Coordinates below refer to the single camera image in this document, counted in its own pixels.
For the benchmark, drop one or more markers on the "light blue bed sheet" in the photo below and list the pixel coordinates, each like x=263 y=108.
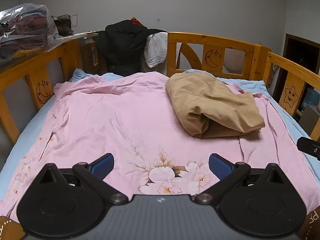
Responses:
x=32 y=130

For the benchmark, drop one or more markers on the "white grey garment on rail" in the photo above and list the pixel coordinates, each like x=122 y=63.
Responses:
x=154 y=56

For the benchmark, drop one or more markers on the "red paper on wall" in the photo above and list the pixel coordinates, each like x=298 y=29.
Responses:
x=136 y=22

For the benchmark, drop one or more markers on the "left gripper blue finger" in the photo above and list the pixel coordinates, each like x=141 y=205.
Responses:
x=230 y=176
x=92 y=177

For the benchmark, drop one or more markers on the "black garment on rail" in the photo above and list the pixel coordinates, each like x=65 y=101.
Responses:
x=122 y=44

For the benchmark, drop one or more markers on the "clear plastic bag of clothes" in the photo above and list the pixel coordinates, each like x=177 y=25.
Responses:
x=24 y=28

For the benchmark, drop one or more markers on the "pink floral bed cover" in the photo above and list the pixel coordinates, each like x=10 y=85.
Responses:
x=132 y=118

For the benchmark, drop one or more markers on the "brown patterned blanket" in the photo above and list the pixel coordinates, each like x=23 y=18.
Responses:
x=310 y=229

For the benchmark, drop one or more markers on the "tan zip jacket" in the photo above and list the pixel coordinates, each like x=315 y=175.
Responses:
x=207 y=108

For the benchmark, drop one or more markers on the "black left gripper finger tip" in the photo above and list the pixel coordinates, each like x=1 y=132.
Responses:
x=309 y=147

